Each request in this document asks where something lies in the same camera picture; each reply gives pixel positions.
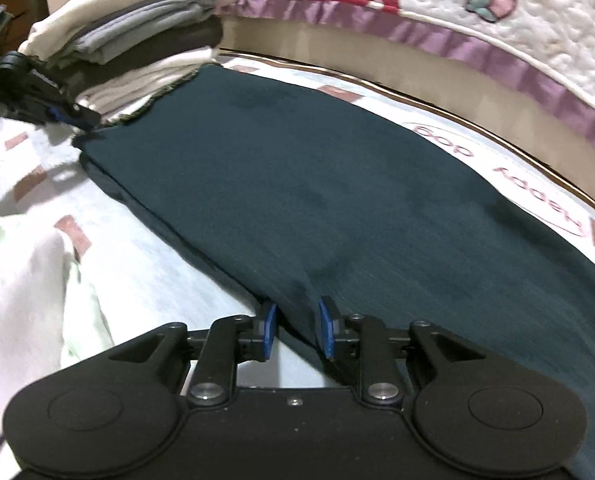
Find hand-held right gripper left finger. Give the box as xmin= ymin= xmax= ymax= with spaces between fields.
xmin=108 ymin=300 xmax=279 ymax=407

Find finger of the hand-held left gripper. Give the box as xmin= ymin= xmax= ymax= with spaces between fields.
xmin=0 ymin=51 xmax=102 ymax=132

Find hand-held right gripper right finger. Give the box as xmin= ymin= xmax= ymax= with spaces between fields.
xmin=317 ymin=296 xmax=484 ymax=407

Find dark blue jeans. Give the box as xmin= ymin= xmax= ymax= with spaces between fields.
xmin=72 ymin=62 xmax=595 ymax=461

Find cream folded garment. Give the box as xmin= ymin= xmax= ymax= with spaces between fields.
xmin=74 ymin=47 xmax=219 ymax=124

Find dark grey folded garment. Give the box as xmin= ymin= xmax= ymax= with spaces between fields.
xmin=52 ymin=22 xmax=224 ymax=99

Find checked pink grey mat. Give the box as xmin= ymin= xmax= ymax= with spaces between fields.
xmin=0 ymin=50 xmax=595 ymax=396

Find pale green white garment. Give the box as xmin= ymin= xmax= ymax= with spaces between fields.
xmin=0 ymin=215 xmax=116 ymax=461

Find beige bed base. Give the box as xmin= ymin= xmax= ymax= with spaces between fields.
xmin=217 ymin=15 xmax=595 ymax=211

